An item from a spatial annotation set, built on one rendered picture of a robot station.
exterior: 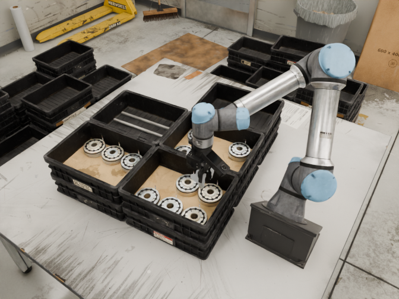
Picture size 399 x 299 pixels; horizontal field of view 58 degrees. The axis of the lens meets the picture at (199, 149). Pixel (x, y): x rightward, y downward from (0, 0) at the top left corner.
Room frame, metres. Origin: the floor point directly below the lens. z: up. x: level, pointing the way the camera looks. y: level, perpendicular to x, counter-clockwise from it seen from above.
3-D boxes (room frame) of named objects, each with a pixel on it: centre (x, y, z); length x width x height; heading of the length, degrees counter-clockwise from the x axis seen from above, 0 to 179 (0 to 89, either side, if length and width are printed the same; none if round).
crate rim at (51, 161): (1.17, 0.44, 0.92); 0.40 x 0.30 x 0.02; 62
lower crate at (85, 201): (1.17, 0.44, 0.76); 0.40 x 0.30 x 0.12; 62
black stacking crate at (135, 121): (1.43, 0.29, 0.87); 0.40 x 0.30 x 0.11; 62
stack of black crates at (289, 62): (2.79, -0.83, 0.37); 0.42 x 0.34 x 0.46; 56
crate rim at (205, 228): (0.98, 0.08, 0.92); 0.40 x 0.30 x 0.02; 62
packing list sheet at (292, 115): (1.77, -0.49, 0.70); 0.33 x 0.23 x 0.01; 56
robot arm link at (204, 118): (0.97, -0.02, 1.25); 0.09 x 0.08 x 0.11; 96
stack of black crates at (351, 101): (2.23, -0.94, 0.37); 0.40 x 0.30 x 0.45; 56
